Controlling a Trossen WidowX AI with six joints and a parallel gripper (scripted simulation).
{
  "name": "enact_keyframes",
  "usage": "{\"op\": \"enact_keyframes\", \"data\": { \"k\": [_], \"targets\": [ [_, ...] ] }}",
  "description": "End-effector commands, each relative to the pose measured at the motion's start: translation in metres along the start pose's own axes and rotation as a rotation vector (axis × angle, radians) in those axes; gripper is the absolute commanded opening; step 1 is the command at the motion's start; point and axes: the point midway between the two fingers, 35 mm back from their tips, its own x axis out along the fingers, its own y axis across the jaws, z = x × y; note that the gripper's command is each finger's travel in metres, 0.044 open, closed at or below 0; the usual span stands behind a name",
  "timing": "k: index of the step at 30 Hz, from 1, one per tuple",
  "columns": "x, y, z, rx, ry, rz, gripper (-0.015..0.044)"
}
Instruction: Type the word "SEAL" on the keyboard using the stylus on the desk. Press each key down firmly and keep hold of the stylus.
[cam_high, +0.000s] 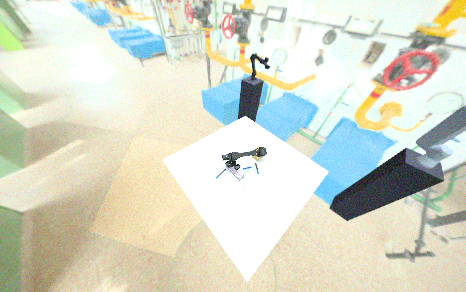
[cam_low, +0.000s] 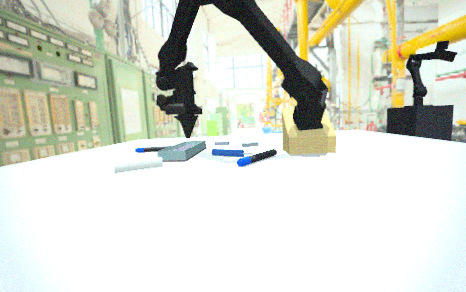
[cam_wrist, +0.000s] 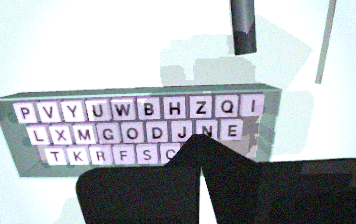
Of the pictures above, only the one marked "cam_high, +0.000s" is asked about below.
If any keyboard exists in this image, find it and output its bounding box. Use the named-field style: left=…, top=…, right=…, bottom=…
left=226, top=166, right=245, bottom=181

